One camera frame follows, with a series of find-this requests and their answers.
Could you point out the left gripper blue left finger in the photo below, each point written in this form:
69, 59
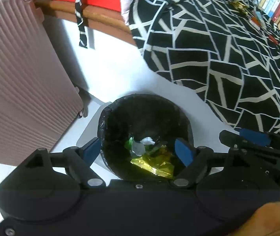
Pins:
91, 150

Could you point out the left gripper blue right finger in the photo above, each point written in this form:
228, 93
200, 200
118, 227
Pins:
185, 152

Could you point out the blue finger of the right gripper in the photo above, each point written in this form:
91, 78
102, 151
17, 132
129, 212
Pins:
257, 138

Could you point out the yellow plastic bag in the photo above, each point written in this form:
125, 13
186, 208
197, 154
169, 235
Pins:
158, 163

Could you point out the green plastic wrapper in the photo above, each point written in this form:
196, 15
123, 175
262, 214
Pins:
131, 146

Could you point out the white tissue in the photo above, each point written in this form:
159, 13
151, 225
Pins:
147, 141

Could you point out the pink grey snack wrapper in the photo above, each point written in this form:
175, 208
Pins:
258, 19

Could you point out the gold foil wrapper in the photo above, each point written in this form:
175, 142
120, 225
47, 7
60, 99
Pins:
238, 5

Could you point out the left hand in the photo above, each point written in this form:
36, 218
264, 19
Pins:
265, 221

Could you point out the black lined trash bin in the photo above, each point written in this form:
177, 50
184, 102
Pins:
140, 116

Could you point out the pink ribbed suitcase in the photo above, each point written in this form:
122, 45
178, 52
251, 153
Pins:
38, 101

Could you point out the black white geometric cloth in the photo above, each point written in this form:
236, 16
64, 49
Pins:
211, 48

